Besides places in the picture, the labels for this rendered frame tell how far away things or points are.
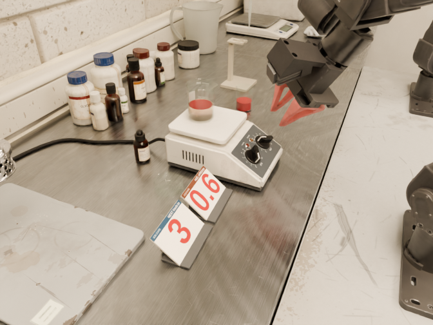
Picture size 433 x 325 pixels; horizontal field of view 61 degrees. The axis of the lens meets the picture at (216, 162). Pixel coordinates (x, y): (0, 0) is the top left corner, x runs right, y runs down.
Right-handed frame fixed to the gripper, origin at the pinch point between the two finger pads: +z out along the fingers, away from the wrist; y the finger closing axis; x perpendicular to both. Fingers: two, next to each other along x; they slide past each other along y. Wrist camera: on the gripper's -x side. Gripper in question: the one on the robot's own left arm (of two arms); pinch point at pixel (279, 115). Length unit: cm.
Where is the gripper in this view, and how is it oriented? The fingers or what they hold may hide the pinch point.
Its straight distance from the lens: 68.4
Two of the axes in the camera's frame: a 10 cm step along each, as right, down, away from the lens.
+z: -4.7, 5.7, 6.8
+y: 3.9, 8.2, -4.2
